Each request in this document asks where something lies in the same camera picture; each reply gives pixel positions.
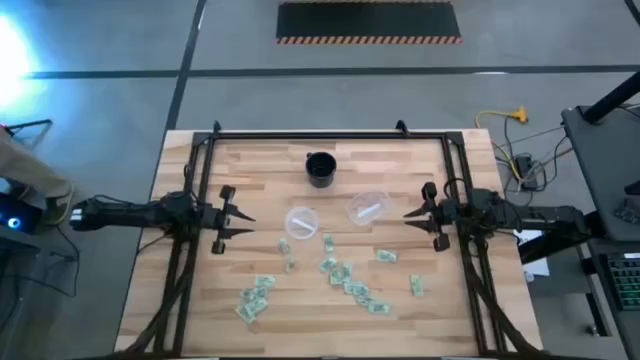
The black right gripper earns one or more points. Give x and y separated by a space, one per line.
442 215

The black controller on desk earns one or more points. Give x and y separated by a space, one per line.
627 210

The black triangular stand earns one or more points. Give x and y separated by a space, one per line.
35 122

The black pole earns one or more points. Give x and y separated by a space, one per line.
612 97

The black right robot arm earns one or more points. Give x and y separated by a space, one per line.
525 215

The black metal rig frame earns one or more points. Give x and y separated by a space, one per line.
325 135

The backlit keyboard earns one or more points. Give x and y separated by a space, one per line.
625 280

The small clear plastic container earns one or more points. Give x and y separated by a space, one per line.
295 232

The black computer with blue light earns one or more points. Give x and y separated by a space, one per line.
15 220

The black mug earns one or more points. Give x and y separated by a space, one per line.
320 172

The green stevia packet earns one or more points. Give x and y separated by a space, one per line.
347 270
328 242
327 264
256 306
265 281
349 287
386 256
416 285
289 263
337 276
261 292
284 245
361 289
248 295
379 307
364 300
244 314

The large clear plastic container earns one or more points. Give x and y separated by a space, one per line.
357 200

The white paper sheet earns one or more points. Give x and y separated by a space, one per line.
535 267

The person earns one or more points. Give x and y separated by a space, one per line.
30 170

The white stick packet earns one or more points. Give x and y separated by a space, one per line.
302 223
369 210

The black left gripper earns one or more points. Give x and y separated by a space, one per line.
222 220

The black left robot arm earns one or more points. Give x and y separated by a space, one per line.
125 215

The black hazard-striped floor mat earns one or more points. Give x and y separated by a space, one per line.
367 20

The dark side desk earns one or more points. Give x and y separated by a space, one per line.
30 245

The black power strip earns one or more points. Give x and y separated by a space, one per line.
525 170

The black keyboard desk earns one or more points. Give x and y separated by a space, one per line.
597 300

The grey desk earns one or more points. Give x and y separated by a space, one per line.
605 170

